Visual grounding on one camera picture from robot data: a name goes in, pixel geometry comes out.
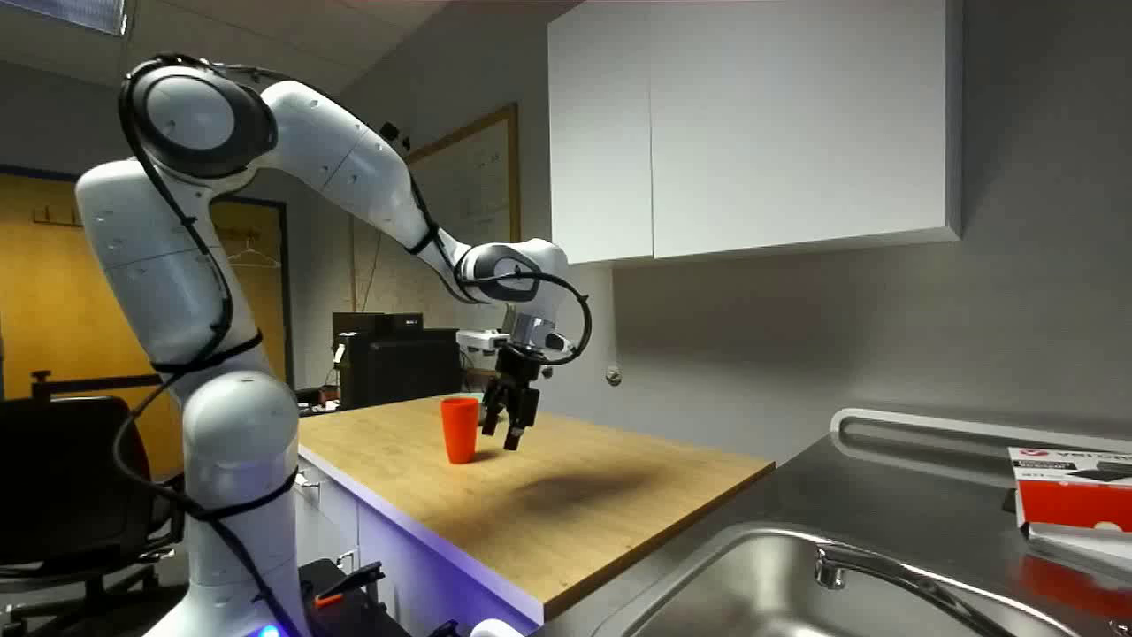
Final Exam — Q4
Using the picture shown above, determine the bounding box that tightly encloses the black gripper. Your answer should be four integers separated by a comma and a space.
478, 341, 548, 458

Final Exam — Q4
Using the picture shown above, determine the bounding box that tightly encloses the orange plastic cup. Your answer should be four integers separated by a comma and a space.
437, 396, 483, 466

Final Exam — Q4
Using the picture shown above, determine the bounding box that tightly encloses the black computer monitor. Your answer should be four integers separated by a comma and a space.
330, 310, 468, 415

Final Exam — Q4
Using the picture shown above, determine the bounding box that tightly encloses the black box with red parts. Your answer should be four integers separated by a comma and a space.
294, 560, 411, 637

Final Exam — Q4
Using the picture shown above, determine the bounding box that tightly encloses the wood framed whiteboard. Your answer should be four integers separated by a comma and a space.
403, 101, 522, 250

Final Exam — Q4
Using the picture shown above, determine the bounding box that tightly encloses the stainless steel sink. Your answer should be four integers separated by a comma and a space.
621, 524, 1054, 637

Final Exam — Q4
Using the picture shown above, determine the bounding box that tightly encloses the wooden door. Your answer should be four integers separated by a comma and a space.
210, 193, 294, 386

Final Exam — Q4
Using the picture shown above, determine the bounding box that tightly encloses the chrome faucet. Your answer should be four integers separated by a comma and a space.
810, 540, 1017, 637

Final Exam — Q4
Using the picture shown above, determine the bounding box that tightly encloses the black office chair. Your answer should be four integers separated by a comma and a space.
0, 369, 184, 597

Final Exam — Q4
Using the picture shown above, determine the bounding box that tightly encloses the red and white box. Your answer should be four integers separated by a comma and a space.
1003, 442, 1132, 560

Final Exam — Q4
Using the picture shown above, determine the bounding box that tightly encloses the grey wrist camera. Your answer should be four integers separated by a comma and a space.
513, 308, 573, 361

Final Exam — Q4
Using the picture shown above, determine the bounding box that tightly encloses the white wall cabinet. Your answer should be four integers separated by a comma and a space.
543, 0, 965, 266

